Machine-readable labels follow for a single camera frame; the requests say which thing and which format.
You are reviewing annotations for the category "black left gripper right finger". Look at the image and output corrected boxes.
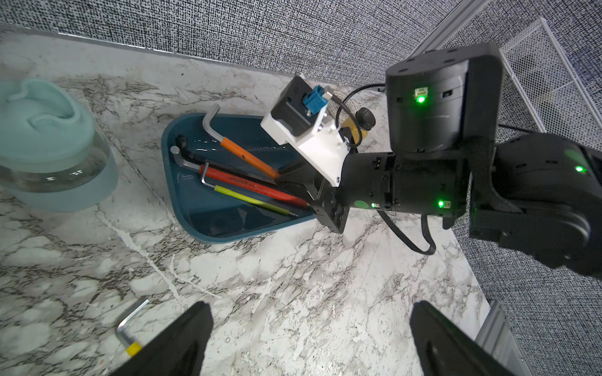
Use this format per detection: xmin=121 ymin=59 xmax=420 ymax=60
xmin=410 ymin=301 xmax=517 ymax=375

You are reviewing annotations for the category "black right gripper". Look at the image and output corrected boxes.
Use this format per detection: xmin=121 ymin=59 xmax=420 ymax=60
xmin=275 ymin=161 xmax=350 ymax=234

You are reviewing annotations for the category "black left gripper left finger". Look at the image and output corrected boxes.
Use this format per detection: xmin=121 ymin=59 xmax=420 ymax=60
xmin=112 ymin=301 xmax=214 ymax=376

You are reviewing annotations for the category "yellow sleeved hex key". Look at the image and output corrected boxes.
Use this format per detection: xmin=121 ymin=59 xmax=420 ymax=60
xmin=114 ymin=298 xmax=149 ymax=357

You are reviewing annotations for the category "lime green sleeved hex key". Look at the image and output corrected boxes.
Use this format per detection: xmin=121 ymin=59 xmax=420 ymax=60
xmin=201 ymin=162 xmax=297 ymax=217

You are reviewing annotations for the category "orange sleeved hex key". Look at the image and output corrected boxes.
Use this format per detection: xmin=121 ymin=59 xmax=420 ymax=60
xmin=202 ymin=104 xmax=279 ymax=180

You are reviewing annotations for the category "red sleeved hex key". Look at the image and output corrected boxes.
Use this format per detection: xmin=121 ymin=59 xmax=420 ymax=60
xmin=169 ymin=146 xmax=309 ymax=208

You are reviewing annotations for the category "long black hex key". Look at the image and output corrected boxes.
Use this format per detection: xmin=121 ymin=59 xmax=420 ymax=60
xmin=174 ymin=135 xmax=290 ymax=194

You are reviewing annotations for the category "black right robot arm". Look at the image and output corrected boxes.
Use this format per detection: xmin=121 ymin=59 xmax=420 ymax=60
xmin=275 ymin=43 xmax=601 ymax=278

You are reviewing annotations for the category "teal storage box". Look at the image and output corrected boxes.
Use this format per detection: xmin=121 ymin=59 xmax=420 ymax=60
xmin=161 ymin=113 xmax=314 ymax=244

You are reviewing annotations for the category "mint green lidded jar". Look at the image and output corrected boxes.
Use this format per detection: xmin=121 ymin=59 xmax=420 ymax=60
xmin=1 ymin=78 xmax=119 ymax=212

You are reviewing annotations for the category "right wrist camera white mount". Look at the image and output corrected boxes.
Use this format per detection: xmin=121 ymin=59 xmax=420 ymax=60
xmin=259 ymin=74 xmax=364 ymax=188

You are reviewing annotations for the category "clear acrylic wall shelf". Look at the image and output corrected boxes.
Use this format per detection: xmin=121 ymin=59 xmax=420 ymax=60
xmin=500 ymin=17 xmax=601 ymax=145

